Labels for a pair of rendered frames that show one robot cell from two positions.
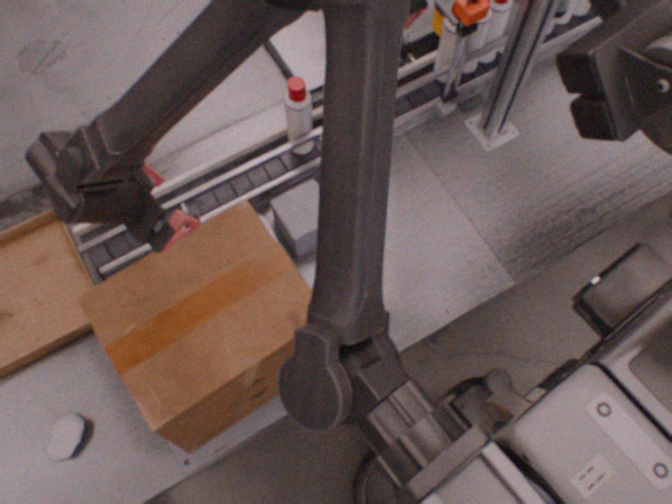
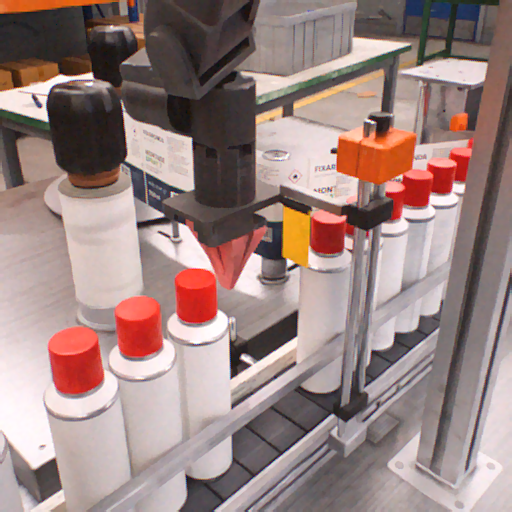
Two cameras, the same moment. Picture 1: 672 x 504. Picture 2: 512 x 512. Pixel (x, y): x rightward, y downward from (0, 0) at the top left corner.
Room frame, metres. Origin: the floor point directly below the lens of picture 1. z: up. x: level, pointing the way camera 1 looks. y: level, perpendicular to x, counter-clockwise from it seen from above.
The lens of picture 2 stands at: (0.45, -0.04, 1.33)
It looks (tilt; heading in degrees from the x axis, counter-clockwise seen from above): 29 degrees down; 346
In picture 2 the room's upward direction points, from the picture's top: straight up
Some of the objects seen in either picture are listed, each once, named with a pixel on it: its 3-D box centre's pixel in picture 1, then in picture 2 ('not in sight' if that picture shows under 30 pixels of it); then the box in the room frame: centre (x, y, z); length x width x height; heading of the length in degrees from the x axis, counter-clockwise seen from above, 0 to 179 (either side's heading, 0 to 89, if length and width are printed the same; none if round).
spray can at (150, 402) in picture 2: not in sight; (148, 412); (0.83, -0.04, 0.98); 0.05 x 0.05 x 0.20
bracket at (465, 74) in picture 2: not in sight; (459, 72); (1.24, -0.54, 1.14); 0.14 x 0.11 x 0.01; 121
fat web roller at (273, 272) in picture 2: not in sight; (274, 218); (1.17, -0.25, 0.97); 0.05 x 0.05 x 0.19
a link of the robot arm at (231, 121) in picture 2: not in sight; (218, 109); (0.96, -0.13, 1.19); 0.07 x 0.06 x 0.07; 39
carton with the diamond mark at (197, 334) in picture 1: (216, 332); not in sight; (0.32, 0.20, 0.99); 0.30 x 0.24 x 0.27; 125
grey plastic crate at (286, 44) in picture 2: not in sight; (283, 33); (3.09, -0.83, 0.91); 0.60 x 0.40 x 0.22; 132
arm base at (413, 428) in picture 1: (414, 438); not in sight; (0.09, -0.07, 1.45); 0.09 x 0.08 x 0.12; 129
